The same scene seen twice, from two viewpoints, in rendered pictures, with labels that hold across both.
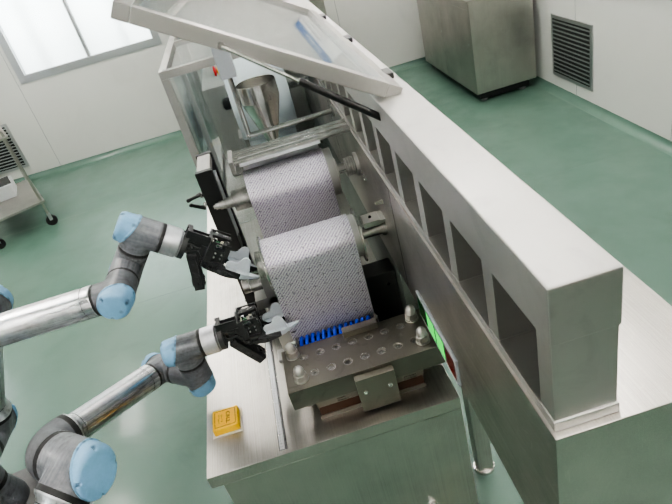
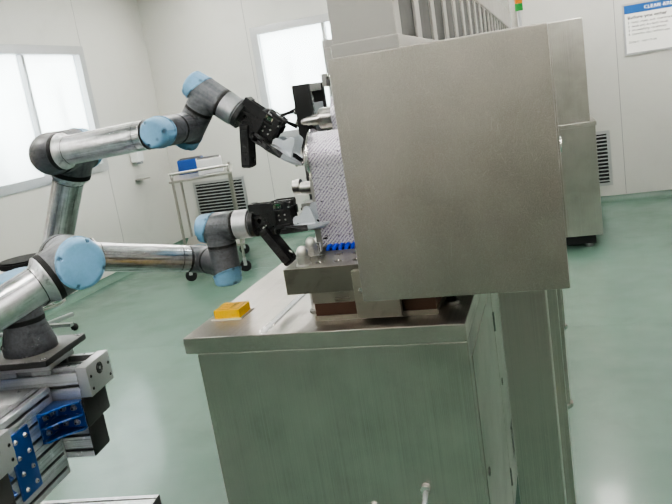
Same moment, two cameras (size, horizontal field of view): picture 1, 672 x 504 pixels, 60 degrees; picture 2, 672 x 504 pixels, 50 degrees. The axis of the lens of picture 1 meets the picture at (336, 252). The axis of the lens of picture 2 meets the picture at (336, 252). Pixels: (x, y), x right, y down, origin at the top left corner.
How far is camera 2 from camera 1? 0.89 m
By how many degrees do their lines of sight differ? 27
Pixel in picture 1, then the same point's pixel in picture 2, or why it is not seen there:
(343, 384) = (341, 276)
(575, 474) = (354, 121)
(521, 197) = not seen: outside the picture
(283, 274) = (323, 163)
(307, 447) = (285, 334)
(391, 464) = (377, 399)
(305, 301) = (342, 202)
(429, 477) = (423, 440)
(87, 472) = (71, 254)
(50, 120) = (283, 180)
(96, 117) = not seen: hidden behind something
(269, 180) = not seen: hidden behind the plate
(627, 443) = (407, 90)
